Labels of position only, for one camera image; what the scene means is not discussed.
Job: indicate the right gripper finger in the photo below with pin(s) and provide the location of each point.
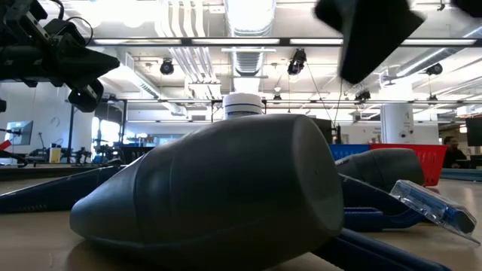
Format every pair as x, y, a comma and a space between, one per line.
369, 37

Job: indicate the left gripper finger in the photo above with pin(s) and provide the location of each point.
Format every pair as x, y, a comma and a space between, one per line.
88, 60
94, 80

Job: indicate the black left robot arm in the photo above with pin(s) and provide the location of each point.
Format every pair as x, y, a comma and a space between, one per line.
9, 62

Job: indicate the black ceiling spotlight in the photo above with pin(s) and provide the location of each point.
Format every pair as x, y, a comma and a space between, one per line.
166, 67
435, 69
297, 62

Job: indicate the lit-screen desktop monitor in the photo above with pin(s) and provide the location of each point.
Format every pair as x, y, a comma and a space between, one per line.
20, 132

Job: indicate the black plastic basket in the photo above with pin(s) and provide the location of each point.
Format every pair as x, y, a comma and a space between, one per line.
130, 154

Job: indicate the yellow box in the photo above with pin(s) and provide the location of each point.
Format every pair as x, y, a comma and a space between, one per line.
55, 155

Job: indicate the white round pillar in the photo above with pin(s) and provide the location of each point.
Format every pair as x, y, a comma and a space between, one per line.
397, 124

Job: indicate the blue plastic basket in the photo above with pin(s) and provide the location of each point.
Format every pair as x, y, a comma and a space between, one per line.
346, 151

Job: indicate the dark-screen desktop monitor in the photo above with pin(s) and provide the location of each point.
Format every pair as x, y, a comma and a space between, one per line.
474, 131

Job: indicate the red plastic basket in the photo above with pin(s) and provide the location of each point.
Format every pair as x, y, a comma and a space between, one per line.
433, 162

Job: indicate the white wipes canister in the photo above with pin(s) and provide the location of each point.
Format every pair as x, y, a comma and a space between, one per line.
243, 107

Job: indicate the person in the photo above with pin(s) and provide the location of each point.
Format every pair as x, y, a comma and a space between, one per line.
453, 154

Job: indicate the blue workbench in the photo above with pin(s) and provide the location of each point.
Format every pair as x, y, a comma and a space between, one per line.
461, 174

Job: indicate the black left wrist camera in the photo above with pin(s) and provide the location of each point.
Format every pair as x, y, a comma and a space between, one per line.
22, 17

